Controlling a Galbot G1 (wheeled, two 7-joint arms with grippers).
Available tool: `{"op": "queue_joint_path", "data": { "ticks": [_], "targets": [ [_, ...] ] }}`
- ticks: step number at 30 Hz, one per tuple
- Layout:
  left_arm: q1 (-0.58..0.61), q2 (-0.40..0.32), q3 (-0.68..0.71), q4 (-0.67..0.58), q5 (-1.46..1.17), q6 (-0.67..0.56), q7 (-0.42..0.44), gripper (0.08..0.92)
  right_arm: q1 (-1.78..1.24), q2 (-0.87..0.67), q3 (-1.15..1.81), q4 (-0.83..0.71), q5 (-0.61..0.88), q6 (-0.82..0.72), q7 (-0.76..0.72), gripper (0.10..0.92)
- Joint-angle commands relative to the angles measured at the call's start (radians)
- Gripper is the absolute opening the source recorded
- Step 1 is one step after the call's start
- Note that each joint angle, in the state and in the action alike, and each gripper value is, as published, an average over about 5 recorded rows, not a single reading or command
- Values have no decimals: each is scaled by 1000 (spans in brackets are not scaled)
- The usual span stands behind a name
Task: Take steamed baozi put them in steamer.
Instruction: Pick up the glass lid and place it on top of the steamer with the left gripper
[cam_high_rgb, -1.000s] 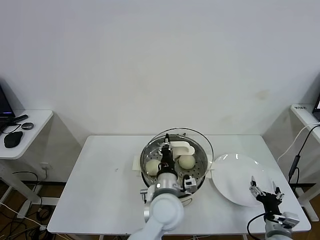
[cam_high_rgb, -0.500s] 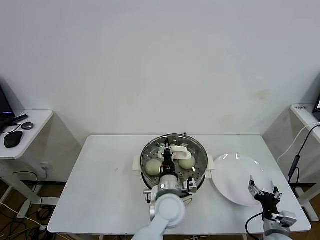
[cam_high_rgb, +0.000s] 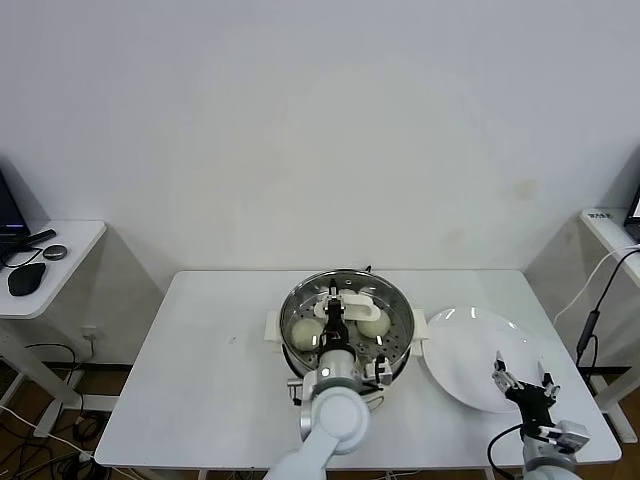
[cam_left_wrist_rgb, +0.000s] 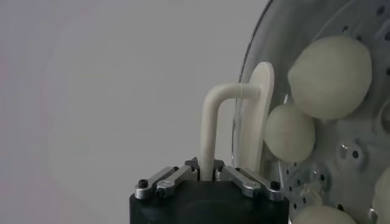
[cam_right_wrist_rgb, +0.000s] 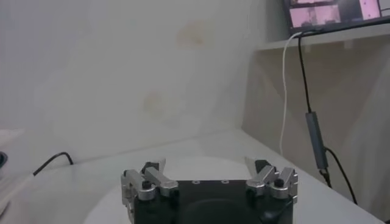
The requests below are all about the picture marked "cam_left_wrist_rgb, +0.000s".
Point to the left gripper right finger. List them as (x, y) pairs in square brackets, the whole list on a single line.
[(253, 185)]

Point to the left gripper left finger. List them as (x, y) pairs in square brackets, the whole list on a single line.
[(164, 184)]

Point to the white steamed baozi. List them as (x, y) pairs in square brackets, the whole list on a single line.
[(289, 132), (330, 76), (383, 198), (323, 216)]

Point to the perforated steel steamer basket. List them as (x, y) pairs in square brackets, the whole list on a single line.
[(350, 146)]

